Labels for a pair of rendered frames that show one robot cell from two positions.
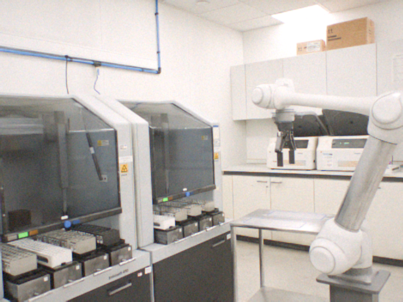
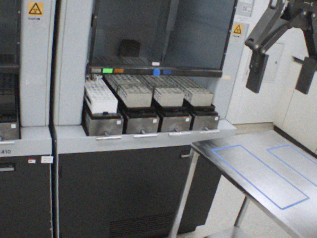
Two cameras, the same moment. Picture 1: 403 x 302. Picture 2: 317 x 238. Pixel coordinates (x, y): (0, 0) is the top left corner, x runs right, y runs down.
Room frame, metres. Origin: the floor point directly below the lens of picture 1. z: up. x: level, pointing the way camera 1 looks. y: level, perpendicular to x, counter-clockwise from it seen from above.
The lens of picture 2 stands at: (1.27, -0.46, 1.34)
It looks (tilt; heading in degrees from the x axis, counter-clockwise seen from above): 24 degrees down; 25
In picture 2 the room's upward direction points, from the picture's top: 11 degrees clockwise
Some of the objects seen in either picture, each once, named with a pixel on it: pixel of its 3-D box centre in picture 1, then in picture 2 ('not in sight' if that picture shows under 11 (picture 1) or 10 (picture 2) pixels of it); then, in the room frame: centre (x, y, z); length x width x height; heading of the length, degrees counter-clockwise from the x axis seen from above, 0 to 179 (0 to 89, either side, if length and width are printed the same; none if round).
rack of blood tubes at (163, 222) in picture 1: (151, 222); (95, 94); (2.29, 0.32, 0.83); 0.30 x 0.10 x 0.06; 53
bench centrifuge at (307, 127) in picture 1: (298, 140); not in sight; (4.44, -1.14, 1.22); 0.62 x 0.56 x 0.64; 141
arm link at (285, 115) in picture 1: (285, 116); not in sight; (1.86, -0.41, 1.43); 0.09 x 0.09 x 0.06
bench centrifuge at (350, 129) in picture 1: (350, 136); not in sight; (4.10, -1.61, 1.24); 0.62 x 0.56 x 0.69; 144
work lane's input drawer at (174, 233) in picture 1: (136, 227); (88, 94); (2.37, 0.43, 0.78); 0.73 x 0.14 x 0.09; 53
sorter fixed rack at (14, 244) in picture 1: (9, 244); not in sight; (1.91, 1.00, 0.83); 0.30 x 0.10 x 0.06; 53
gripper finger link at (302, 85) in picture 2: (291, 157); (306, 75); (1.92, -0.46, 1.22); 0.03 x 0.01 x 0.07; 53
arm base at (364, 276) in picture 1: (354, 267); not in sight; (1.69, -0.67, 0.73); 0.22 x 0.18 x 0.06; 143
